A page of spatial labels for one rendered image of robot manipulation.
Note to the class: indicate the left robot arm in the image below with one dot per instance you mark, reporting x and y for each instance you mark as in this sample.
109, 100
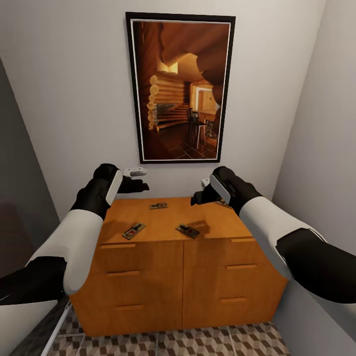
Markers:
61, 265

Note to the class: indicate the shower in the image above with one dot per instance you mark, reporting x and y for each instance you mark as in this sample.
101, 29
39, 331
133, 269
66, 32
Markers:
55, 332

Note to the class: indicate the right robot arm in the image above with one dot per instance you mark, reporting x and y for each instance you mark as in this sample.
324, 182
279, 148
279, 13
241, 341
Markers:
294, 248

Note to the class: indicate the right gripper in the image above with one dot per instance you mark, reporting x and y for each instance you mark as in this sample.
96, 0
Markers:
202, 197

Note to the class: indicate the cabinet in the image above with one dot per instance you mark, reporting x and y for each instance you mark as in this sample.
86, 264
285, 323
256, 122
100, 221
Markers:
163, 279

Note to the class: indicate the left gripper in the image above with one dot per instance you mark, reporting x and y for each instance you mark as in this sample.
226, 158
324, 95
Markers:
134, 186

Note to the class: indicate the picture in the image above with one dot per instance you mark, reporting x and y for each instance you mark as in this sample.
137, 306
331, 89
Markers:
180, 66

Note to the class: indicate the door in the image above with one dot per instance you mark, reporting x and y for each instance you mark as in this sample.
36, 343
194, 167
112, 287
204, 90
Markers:
27, 214

